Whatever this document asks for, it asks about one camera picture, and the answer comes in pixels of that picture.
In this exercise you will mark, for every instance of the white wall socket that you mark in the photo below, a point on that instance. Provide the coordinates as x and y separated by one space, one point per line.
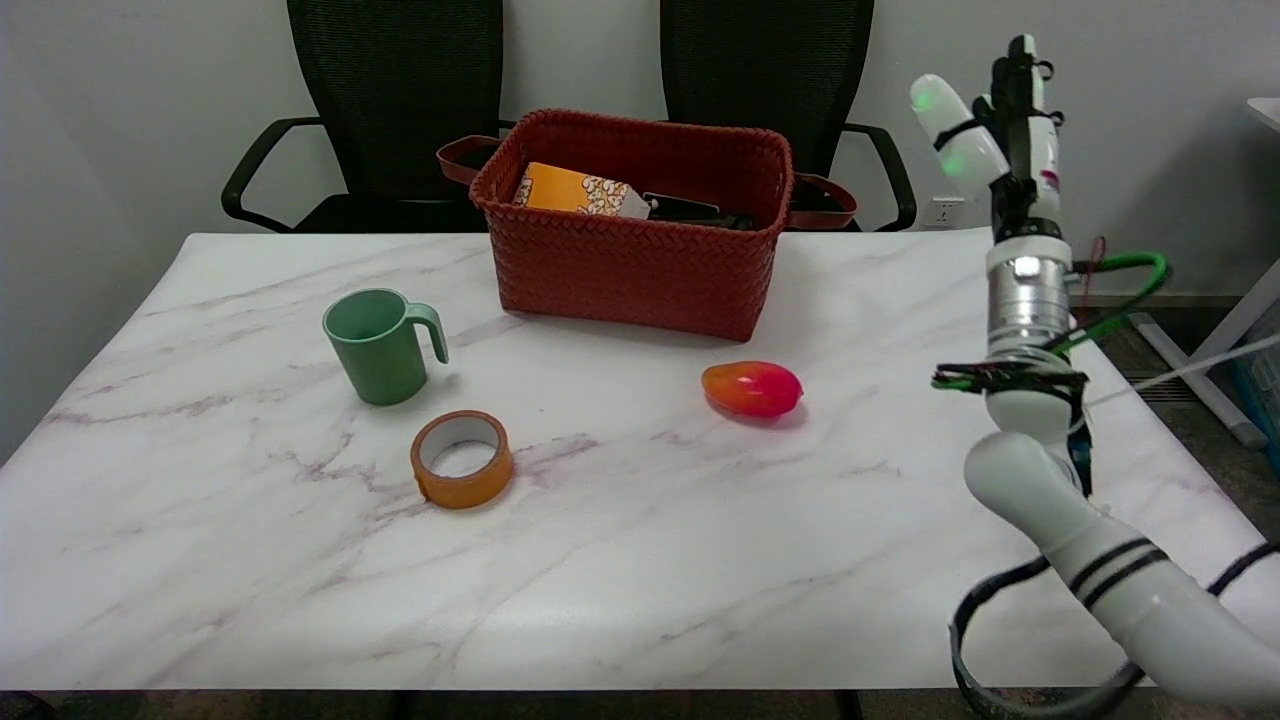
942 212

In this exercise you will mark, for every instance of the brown woven storage basket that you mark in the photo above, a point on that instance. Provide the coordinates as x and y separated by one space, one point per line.
640 265

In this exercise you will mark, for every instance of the orange patterned box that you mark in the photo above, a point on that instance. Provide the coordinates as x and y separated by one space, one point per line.
570 188

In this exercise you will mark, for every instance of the red orange toy mango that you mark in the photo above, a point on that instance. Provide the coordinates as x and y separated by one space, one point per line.
752 388

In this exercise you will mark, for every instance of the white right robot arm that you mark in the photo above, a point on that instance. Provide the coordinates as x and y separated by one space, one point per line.
1040 400

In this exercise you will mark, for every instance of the orange tape roll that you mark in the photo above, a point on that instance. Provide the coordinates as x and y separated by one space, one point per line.
462 475

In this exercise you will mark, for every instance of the black flat object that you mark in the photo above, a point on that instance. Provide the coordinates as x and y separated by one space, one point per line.
682 208

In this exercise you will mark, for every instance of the white desk frame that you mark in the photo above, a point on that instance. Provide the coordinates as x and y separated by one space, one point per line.
1215 340

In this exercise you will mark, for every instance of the black mesh office chair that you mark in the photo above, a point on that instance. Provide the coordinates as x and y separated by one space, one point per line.
390 110
770 70

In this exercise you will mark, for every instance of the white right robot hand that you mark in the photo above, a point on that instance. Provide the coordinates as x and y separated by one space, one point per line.
1000 130

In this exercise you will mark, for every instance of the green plastic mug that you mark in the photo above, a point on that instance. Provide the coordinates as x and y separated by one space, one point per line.
380 348

